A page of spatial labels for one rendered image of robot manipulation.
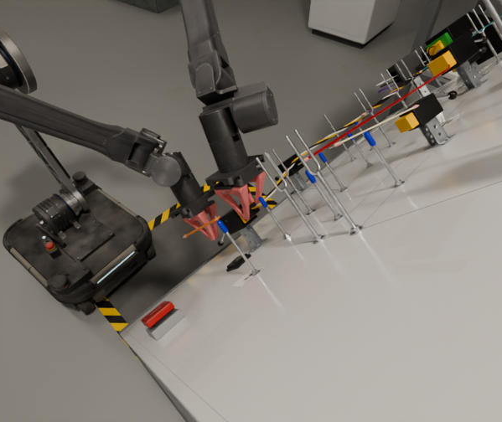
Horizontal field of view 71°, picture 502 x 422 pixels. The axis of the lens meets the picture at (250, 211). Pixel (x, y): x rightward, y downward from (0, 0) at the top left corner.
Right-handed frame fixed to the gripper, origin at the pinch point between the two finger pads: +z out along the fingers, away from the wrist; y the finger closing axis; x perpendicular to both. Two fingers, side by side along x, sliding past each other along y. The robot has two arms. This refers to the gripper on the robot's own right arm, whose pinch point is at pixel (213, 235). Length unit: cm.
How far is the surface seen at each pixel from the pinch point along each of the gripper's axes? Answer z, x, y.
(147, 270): 25, 119, 27
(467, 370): -3, -58, -28
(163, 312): 2.0, -11.8, -22.3
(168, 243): 19, 120, 46
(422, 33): -17, -23, 93
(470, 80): -3, -42, 51
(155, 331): 3.5, -11.9, -25.0
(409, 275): -2, -52, -19
